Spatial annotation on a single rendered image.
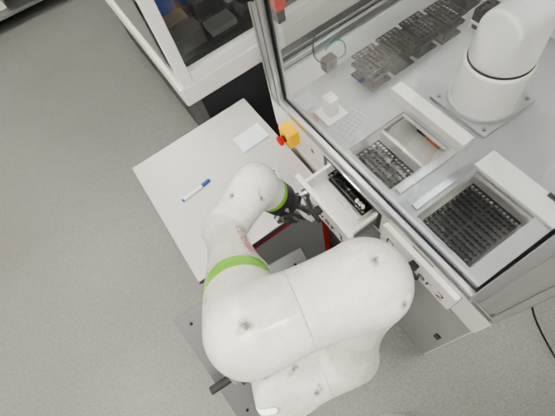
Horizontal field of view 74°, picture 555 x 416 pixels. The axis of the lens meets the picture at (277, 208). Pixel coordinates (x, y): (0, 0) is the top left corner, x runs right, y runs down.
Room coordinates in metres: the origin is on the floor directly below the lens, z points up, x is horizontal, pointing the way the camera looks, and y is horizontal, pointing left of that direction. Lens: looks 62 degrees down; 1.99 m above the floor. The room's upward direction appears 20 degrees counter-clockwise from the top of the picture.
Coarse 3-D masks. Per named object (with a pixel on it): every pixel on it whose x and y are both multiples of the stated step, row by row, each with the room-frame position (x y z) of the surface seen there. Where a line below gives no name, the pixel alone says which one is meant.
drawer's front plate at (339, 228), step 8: (296, 176) 0.65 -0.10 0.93; (296, 184) 0.65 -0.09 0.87; (304, 184) 0.61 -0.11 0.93; (312, 192) 0.57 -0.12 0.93; (312, 200) 0.56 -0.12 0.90; (320, 200) 0.53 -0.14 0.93; (328, 208) 0.50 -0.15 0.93; (320, 216) 0.52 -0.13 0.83; (328, 216) 0.48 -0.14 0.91; (336, 216) 0.46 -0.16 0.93; (328, 224) 0.48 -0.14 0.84; (336, 224) 0.44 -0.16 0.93; (336, 232) 0.44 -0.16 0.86; (344, 232) 0.40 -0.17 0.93; (344, 240) 0.40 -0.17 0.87
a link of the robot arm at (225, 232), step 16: (224, 208) 0.43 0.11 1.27; (208, 224) 0.40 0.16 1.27; (224, 224) 0.37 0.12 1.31; (240, 224) 0.37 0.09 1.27; (208, 240) 0.34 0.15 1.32; (224, 240) 0.30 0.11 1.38; (240, 240) 0.28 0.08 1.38; (208, 256) 0.28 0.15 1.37; (224, 256) 0.24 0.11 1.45; (256, 256) 0.22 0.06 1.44; (208, 272) 0.22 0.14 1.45
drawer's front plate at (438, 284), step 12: (384, 228) 0.38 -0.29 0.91; (384, 240) 0.37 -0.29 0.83; (396, 240) 0.33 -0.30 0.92; (408, 252) 0.28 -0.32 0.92; (420, 264) 0.24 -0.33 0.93; (420, 276) 0.22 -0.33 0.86; (432, 276) 0.19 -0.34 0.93; (432, 288) 0.17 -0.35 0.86; (444, 288) 0.15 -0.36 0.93; (444, 300) 0.13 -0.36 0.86; (456, 300) 0.11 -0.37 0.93
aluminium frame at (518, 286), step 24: (264, 0) 0.93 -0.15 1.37; (264, 24) 0.93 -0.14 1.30; (264, 48) 0.96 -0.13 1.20; (264, 72) 1.00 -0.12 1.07; (552, 240) 0.10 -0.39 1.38; (432, 264) 0.22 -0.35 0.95; (528, 264) 0.09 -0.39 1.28; (552, 264) 0.07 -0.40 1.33; (456, 288) 0.14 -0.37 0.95; (480, 288) 0.11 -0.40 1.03; (504, 288) 0.08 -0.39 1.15; (528, 288) 0.06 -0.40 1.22; (552, 288) 0.04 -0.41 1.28; (480, 312) 0.06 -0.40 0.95; (504, 312) 0.04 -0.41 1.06
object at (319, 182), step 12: (324, 168) 0.66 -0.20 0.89; (312, 180) 0.64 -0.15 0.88; (324, 180) 0.65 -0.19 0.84; (324, 192) 0.60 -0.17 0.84; (336, 192) 0.59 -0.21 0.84; (336, 204) 0.55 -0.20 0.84; (348, 204) 0.53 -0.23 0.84; (348, 216) 0.49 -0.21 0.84; (360, 216) 0.47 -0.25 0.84; (372, 216) 0.43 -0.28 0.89; (348, 228) 0.45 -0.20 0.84; (360, 228) 0.41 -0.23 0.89
